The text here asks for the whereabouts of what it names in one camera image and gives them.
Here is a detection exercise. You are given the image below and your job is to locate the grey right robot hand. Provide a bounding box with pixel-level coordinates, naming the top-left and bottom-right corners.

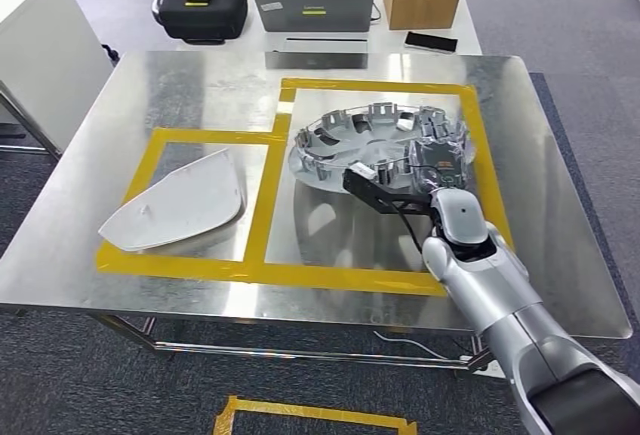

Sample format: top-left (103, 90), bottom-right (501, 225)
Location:
top-left (407, 105), bottom-right (475, 193)

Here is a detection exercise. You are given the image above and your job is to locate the grey plastic wheel cover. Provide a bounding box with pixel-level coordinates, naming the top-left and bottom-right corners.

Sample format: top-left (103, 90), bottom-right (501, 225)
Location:
top-left (288, 101), bottom-right (476, 195)

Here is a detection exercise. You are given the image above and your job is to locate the steel workbench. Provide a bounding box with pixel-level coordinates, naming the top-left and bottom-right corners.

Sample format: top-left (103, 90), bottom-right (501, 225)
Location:
top-left (0, 50), bottom-right (634, 362)

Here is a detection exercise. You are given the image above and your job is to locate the black phone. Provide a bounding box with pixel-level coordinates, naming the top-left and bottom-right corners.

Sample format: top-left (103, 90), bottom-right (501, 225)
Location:
top-left (404, 29), bottom-right (460, 54)

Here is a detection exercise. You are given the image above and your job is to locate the white desk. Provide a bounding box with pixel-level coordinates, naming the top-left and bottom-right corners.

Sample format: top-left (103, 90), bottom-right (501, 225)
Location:
top-left (174, 0), bottom-right (484, 56)

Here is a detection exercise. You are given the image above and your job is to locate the grey laptop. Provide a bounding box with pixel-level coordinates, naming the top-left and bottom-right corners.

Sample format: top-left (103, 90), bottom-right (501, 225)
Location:
top-left (248, 0), bottom-right (377, 35)

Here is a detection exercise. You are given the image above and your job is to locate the white power strip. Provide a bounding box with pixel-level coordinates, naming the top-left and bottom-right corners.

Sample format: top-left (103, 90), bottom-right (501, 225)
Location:
top-left (460, 354), bottom-right (509, 380)

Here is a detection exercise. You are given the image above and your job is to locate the black carrying case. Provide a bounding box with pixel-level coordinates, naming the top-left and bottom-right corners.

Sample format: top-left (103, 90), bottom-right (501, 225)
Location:
top-left (151, 0), bottom-right (250, 46)

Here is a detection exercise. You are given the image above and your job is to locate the pale grey plastic panel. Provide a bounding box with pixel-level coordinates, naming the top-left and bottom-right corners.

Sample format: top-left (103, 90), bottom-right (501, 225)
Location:
top-left (97, 147), bottom-right (243, 254)

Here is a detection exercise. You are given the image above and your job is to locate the white cabinet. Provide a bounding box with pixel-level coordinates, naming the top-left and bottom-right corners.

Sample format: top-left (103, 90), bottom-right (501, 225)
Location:
top-left (0, 0), bottom-right (116, 156)

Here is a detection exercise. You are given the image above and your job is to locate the black right camera bracket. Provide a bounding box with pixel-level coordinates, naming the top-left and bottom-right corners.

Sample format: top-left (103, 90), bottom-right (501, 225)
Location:
top-left (342, 166), bottom-right (434, 216)

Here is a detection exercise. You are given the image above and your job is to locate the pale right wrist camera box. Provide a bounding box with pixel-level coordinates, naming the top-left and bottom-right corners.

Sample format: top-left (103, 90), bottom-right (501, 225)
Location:
top-left (350, 160), bottom-right (377, 181)

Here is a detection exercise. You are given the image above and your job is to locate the white floor cable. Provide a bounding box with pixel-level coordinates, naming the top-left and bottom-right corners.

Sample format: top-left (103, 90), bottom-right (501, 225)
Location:
top-left (372, 330), bottom-right (451, 362)

